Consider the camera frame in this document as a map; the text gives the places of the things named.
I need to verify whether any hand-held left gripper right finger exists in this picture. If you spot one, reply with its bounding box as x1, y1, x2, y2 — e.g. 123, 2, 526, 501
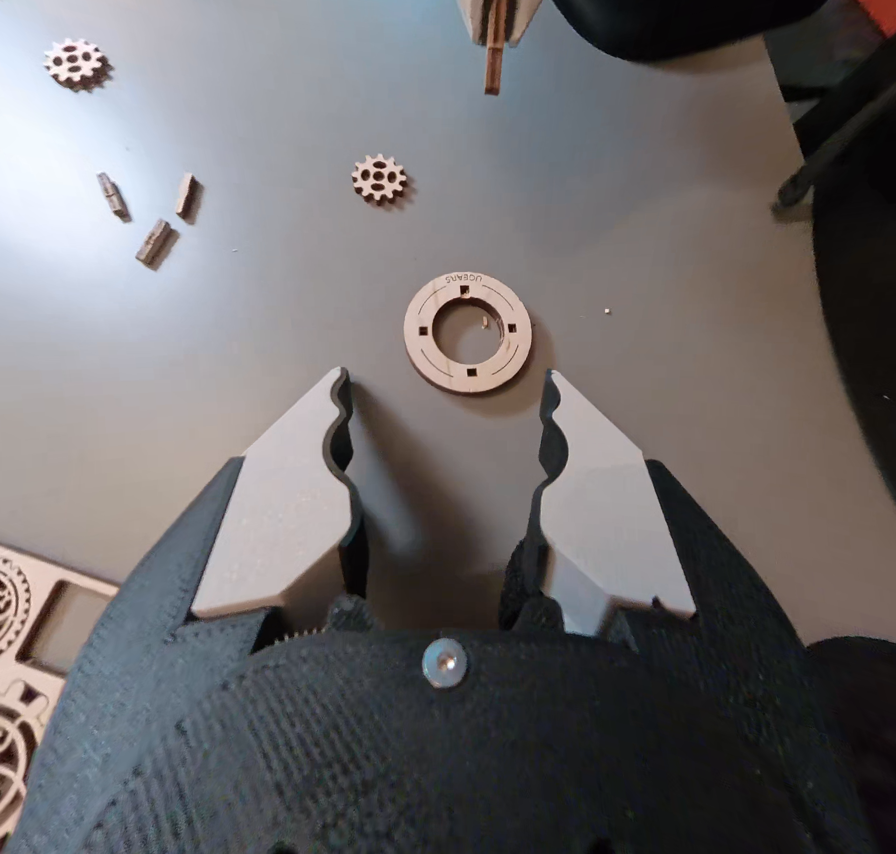
498, 369, 699, 638

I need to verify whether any black office chair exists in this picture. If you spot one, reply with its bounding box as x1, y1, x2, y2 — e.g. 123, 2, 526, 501
549, 0, 896, 212

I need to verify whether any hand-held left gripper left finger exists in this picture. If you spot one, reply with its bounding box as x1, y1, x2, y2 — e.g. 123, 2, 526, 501
188, 367, 371, 620

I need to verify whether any small wooden gear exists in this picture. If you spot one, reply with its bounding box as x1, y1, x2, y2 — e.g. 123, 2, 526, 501
43, 37, 113, 93
351, 153, 408, 206

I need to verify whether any wooden gear parts sheet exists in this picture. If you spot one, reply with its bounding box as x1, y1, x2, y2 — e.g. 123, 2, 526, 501
0, 545, 120, 820

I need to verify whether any dark rounded seat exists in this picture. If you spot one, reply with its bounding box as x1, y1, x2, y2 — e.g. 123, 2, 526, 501
812, 161, 896, 501

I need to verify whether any wooden ring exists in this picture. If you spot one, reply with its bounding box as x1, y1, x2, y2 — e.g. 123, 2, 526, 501
403, 266, 533, 396

